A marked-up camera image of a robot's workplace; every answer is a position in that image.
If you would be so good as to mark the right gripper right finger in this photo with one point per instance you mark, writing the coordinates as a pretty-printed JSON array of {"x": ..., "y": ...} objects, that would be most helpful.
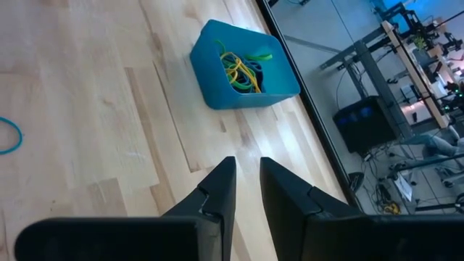
[{"x": 297, "y": 224}]

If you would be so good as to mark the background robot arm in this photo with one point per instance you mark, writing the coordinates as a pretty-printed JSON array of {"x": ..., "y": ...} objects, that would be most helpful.
[{"x": 406, "y": 18}]

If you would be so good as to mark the teal plastic bin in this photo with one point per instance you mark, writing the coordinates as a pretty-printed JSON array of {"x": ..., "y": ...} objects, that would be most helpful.
[{"x": 206, "y": 72}]

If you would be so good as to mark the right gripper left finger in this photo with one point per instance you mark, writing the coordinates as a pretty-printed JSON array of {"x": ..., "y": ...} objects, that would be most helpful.
[{"x": 108, "y": 239}]

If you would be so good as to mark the black computer case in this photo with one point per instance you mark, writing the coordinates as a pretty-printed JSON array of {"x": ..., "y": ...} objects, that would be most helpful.
[{"x": 366, "y": 130}]

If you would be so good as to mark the teal rubber band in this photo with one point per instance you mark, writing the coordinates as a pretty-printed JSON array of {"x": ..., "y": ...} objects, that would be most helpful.
[
  {"x": 20, "y": 136},
  {"x": 256, "y": 67}
]

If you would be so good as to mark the wooden top workbench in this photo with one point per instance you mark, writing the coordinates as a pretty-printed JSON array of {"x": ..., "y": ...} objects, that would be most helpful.
[{"x": 407, "y": 65}]

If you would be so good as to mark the person's leg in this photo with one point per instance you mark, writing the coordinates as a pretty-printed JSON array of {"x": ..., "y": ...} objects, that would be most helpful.
[{"x": 438, "y": 145}]

